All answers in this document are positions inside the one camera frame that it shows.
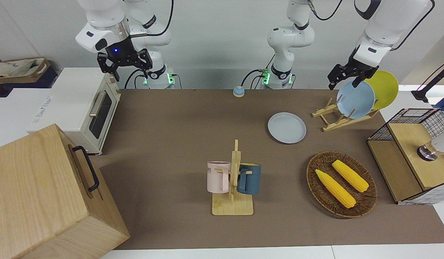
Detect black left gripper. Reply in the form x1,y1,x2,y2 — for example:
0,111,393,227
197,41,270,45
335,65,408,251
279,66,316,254
328,55,380,90

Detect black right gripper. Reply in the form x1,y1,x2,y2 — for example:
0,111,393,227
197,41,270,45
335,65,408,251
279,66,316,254
97,36,153,82

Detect gray plate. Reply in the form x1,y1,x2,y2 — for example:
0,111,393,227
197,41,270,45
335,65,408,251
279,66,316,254
267,112,307,144

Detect light blue plate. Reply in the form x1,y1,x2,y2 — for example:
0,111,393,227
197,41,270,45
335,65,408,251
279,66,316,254
337,80,376,119

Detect wooden plate rack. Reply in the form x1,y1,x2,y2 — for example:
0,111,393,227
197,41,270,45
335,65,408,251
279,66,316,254
312,98,380,132

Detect yellow plate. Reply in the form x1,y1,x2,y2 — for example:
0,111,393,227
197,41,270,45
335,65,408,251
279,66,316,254
364,71,399,110

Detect brown table mat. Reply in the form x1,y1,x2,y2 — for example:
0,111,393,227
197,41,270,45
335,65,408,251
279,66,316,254
89,89,444,250

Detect white toaster oven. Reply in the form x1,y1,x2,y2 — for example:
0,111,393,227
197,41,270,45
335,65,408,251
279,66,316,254
28,68,122,156

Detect dark blue bin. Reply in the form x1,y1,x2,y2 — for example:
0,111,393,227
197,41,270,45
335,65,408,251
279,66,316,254
0,67,59,99

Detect yellow corn cob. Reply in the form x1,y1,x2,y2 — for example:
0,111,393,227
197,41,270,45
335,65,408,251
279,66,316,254
332,160,369,193
315,169,356,209

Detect white and silver cylinder object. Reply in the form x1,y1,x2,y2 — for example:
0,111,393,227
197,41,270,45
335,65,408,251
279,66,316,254
417,129,444,161

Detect brown wicker basket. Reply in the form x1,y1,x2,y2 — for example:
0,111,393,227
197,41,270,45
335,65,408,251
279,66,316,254
306,151,378,219

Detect beige paper bag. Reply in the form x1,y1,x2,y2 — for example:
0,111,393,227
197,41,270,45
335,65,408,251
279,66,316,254
0,58,51,84

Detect white side table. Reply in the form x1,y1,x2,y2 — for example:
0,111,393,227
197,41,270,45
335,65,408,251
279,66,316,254
0,88,41,150

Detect pink mug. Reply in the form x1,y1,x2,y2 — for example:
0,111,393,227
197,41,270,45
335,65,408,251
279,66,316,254
207,161,231,193

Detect dark blue mug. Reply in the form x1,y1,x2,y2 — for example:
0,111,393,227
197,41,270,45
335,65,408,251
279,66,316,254
237,163,261,195

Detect wooden mug holder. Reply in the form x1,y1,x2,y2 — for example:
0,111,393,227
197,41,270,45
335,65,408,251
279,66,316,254
212,140,254,216

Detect black right arm base cables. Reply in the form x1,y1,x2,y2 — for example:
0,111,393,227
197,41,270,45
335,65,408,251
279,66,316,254
124,70,182,90

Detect black arm base cables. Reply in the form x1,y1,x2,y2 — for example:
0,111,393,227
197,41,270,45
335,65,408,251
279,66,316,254
124,70,182,90
241,68,267,90

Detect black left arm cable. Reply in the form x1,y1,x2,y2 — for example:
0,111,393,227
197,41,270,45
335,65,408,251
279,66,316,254
307,0,435,51

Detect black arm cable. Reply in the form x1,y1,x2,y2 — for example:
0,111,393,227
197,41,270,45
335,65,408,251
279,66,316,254
130,0,174,38
307,0,435,51

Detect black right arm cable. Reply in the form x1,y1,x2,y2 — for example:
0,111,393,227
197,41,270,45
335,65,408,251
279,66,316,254
130,0,174,38

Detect wire and wood shelf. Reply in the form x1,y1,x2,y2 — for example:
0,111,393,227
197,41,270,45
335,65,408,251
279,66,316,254
367,108,444,205

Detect black left arm base cables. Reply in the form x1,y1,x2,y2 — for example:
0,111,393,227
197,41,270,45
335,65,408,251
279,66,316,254
241,68,267,90

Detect wooden box with black handle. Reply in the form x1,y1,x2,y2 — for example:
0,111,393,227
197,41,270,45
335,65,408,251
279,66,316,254
0,124,131,259

